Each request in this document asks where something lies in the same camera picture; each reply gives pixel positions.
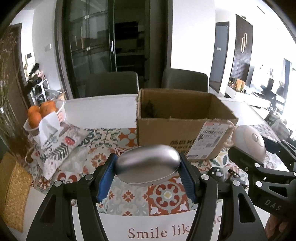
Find peach round night light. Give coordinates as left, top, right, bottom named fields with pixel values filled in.
left=224, top=125, right=266, bottom=163

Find silver oval metal case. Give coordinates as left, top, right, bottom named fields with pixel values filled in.
left=114, top=145, right=181, bottom=186

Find black rectangular clip device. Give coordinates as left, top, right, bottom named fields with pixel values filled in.
left=225, top=169, right=247, bottom=189

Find woven yellow placemat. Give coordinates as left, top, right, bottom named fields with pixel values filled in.
left=1, top=152, right=32, bottom=232

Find brown cardboard box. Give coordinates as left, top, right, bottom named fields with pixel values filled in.
left=137, top=88, right=238, bottom=160

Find floral fabric tissue cover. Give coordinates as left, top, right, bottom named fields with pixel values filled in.
left=31, top=112, right=88, bottom=180

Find white basket of oranges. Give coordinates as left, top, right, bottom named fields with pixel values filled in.
left=23, top=99, right=66, bottom=136

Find glass vase dried flowers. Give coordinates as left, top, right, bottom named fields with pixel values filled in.
left=1, top=27, right=30, bottom=158

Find dark dining chair right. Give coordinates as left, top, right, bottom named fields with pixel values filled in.
left=162, top=69, right=209, bottom=92

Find dark dining chair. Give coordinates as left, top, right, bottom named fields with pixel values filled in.
left=85, top=71, right=139, bottom=97
left=162, top=69, right=209, bottom=92

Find white shoe rack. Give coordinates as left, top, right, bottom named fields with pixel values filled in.
left=25, top=62, right=50, bottom=106

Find dark dining chair left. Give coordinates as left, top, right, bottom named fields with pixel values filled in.
left=85, top=71, right=139, bottom=97

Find black glass cabinet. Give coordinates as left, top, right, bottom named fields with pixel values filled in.
left=54, top=1, right=173, bottom=99

